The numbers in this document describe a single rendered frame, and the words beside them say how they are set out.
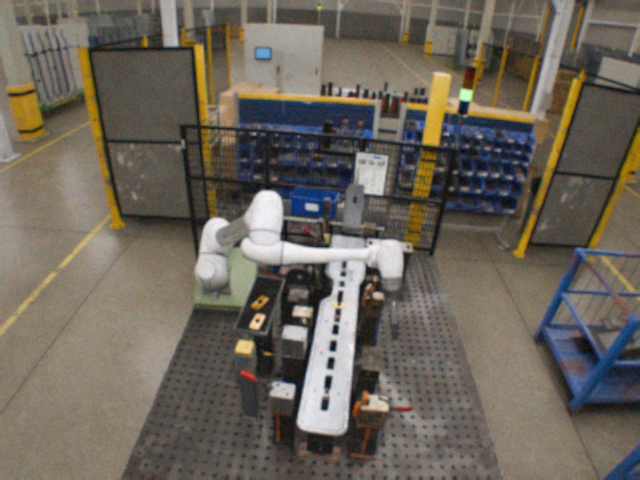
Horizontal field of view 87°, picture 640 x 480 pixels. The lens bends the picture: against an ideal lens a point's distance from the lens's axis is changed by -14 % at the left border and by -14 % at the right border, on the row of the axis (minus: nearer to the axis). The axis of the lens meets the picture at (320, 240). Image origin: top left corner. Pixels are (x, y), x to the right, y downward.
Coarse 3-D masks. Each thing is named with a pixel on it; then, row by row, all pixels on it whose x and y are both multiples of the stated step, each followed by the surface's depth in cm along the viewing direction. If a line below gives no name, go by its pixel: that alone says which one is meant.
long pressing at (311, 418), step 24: (336, 240) 245; (360, 240) 247; (336, 264) 224; (360, 264) 225; (336, 288) 205; (336, 336) 176; (312, 360) 163; (336, 360) 164; (312, 384) 152; (336, 384) 153; (312, 408) 143; (336, 408) 143; (312, 432) 135; (336, 432) 135
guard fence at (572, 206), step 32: (576, 96) 325; (608, 96) 325; (576, 128) 344; (608, 128) 342; (576, 160) 362; (608, 160) 360; (544, 192) 381; (576, 192) 384; (608, 192) 380; (544, 224) 405; (576, 224) 404
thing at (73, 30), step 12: (72, 24) 1026; (84, 24) 1027; (36, 36) 1005; (60, 36) 1006; (72, 36) 1007; (84, 36) 1037; (24, 48) 1024; (48, 48) 1025; (72, 48) 1025; (60, 60) 1045; (72, 60) 1045; (48, 72) 1064
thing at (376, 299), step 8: (376, 296) 194; (368, 304) 196; (376, 304) 195; (368, 312) 199; (376, 312) 198; (368, 320) 202; (376, 320) 201; (368, 328) 205; (360, 336) 213; (368, 336) 208; (376, 336) 209; (360, 344) 211; (368, 344) 210
